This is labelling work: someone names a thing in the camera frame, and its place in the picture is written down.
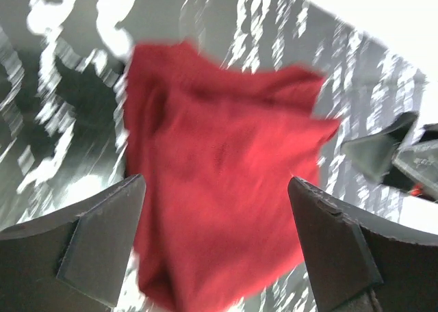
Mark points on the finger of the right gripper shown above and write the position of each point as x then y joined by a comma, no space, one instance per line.
414,168
372,155

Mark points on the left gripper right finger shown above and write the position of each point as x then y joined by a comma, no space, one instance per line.
357,261

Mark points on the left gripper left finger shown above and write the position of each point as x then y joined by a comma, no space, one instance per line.
75,258

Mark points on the dark red t shirt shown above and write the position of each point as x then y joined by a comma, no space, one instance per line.
217,149

